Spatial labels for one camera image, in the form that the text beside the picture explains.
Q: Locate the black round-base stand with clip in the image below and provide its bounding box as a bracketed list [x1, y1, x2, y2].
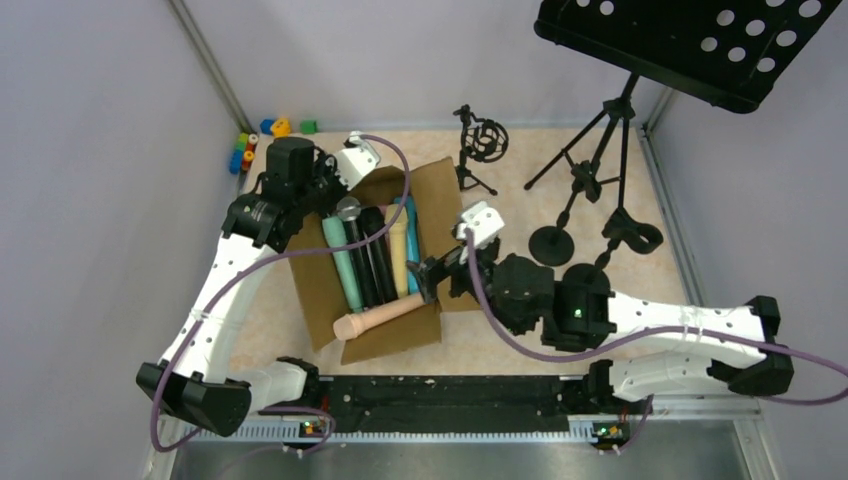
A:
[528, 160, 602, 267]

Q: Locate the black microphone silver grille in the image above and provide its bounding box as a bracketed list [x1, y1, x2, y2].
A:
[337, 196, 381, 309]

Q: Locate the brown cardboard box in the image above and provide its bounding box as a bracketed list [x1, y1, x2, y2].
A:
[290, 157, 479, 366]

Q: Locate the beige pink microphone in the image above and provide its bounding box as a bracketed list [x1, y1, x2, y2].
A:
[332, 293, 425, 341]

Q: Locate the black round-base stand with holder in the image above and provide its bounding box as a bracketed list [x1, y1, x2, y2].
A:
[562, 207, 664, 290]

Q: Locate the black shock mount tripod stand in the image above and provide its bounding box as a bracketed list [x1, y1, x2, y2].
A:
[453, 104, 509, 196]

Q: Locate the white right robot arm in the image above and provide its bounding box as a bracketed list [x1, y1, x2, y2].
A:
[408, 247, 795, 402]

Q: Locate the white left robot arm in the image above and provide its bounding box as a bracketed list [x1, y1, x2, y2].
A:
[136, 137, 349, 437]

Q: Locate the black music stand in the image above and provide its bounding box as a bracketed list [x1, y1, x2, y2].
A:
[523, 0, 844, 220]

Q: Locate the cream yellow microphone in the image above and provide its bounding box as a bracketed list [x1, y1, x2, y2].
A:
[385, 204, 409, 297]

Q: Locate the green toy block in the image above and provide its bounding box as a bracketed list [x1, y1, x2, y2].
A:
[299, 119, 318, 135]

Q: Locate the mint green microphone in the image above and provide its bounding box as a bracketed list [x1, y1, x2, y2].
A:
[321, 216, 364, 313]

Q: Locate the blue toy block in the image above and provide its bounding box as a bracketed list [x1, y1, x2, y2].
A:
[260, 118, 276, 135]

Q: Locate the blue cylinder toy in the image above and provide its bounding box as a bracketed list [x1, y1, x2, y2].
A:
[228, 149, 244, 175]

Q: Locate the green cylinder toy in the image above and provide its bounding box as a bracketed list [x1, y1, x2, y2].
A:
[236, 133, 249, 151]

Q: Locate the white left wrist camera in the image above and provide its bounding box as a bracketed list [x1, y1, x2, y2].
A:
[332, 131, 381, 191]

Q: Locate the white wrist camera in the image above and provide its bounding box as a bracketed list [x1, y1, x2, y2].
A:
[453, 201, 505, 249]
[332, 131, 381, 191]

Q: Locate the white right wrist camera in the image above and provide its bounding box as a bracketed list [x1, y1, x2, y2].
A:
[453, 201, 505, 249]

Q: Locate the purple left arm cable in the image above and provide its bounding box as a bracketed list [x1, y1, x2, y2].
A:
[149, 133, 413, 454]

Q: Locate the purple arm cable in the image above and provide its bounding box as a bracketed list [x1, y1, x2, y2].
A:
[463, 228, 848, 407]
[149, 133, 413, 454]

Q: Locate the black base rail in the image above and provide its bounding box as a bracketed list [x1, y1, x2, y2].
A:
[291, 375, 644, 440]

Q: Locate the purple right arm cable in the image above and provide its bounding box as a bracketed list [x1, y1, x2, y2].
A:
[463, 228, 848, 407]

